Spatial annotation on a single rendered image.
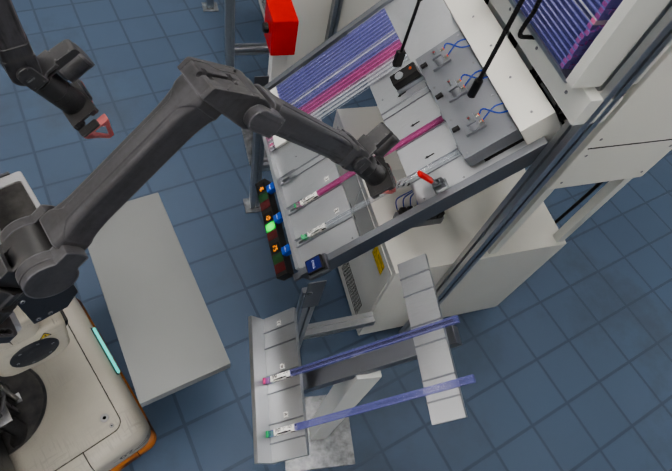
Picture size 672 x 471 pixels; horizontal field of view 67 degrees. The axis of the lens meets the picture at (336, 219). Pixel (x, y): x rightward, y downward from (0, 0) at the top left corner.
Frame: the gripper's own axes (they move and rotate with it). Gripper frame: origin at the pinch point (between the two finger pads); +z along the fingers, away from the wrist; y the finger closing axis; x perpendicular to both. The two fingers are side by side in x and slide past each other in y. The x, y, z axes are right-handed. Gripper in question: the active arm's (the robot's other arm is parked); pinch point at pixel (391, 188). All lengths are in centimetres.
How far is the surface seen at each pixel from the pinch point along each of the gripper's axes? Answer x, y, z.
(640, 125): -58, -10, 12
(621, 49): -54, -12, -24
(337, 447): 69, -47, 64
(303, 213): 27.3, 7.8, 1.9
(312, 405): 74, -31, 60
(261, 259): 79, 34, 56
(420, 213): -4.6, -10.2, 0.5
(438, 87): -22.4, 15.7, -6.2
